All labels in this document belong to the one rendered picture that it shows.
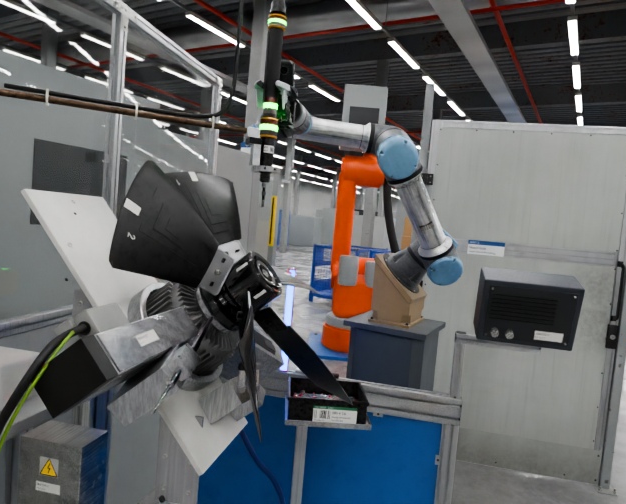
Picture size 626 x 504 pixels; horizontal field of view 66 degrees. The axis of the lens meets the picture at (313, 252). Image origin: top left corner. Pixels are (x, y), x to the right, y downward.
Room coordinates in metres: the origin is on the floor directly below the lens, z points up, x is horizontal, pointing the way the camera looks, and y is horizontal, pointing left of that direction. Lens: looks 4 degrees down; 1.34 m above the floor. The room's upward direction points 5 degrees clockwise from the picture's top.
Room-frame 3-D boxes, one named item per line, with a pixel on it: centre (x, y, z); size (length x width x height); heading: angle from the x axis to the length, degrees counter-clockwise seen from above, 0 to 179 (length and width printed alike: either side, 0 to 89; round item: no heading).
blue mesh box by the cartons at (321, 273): (8.48, -0.67, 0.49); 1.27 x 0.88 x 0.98; 150
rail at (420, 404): (1.51, -0.04, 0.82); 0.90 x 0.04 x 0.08; 78
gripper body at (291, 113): (1.29, 0.11, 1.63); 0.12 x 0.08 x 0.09; 168
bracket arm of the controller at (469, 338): (1.41, -0.56, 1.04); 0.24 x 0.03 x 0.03; 78
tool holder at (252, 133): (1.18, 0.14, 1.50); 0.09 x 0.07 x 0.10; 113
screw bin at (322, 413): (1.34, -0.07, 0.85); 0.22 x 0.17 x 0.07; 93
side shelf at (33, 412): (1.18, 0.69, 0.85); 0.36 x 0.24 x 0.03; 168
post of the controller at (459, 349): (1.43, -0.46, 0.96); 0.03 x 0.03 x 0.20; 78
